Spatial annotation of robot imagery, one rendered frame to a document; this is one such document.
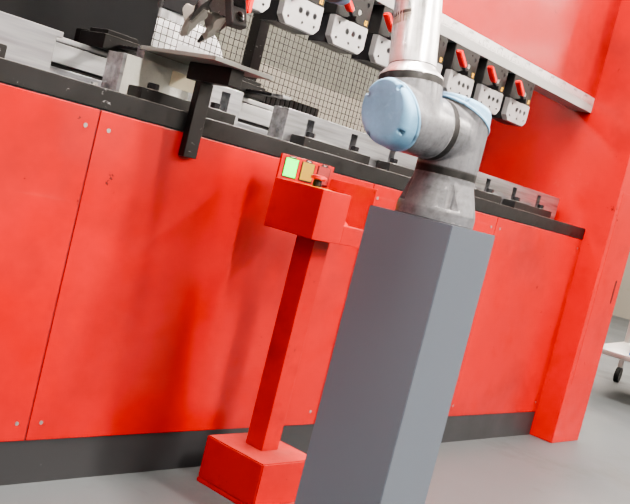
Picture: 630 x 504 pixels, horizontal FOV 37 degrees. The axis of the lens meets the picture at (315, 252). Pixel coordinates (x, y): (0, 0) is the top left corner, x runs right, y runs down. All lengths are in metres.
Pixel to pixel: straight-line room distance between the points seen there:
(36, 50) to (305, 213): 0.69
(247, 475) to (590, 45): 2.35
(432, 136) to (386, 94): 0.11
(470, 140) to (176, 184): 0.76
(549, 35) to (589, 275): 0.98
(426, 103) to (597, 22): 2.36
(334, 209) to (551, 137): 2.00
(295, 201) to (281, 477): 0.66
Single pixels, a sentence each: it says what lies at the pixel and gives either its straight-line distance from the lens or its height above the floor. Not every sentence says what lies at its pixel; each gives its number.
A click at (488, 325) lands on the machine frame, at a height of 0.44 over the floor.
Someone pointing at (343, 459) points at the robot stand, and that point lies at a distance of 1.76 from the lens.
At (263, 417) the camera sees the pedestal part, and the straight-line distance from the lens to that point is 2.33.
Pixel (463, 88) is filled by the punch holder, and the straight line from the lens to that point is 3.18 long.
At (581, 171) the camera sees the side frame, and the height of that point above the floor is 1.10.
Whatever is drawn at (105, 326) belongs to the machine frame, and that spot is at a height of 0.36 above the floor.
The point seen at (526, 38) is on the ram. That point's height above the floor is 1.47.
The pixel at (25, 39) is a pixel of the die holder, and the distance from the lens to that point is 2.06.
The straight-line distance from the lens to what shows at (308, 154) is 2.47.
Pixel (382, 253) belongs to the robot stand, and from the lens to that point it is 1.71.
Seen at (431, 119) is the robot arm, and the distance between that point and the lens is 1.64.
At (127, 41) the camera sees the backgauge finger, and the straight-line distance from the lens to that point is 2.46.
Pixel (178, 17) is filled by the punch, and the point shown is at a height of 1.09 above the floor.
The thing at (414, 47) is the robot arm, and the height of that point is 1.06.
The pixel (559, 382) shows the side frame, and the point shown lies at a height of 0.25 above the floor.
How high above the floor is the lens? 0.79
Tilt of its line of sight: 4 degrees down
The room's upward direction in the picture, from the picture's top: 14 degrees clockwise
